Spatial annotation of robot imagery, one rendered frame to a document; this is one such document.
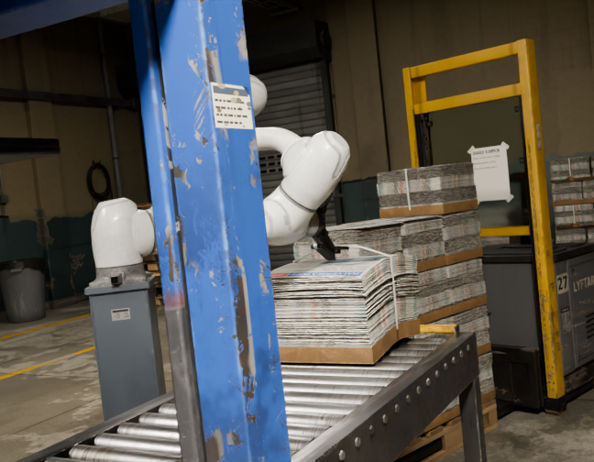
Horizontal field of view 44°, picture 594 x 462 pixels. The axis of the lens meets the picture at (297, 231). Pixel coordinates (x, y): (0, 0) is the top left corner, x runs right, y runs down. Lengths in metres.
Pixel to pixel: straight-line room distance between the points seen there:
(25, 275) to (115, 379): 7.09
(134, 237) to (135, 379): 0.46
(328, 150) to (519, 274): 2.52
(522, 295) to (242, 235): 3.39
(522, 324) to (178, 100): 3.47
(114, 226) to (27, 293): 7.16
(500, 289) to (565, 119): 5.40
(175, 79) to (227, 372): 0.27
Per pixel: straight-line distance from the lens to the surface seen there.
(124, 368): 2.44
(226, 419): 0.69
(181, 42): 0.68
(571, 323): 4.10
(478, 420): 2.10
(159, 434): 1.50
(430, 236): 3.27
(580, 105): 9.25
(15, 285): 9.52
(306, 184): 1.59
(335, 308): 1.79
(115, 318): 2.41
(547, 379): 3.87
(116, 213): 2.41
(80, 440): 1.53
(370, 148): 9.86
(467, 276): 3.50
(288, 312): 1.86
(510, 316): 4.06
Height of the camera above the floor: 1.23
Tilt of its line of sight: 3 degrees down
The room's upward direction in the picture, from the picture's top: 6 degrees counter-clockwise
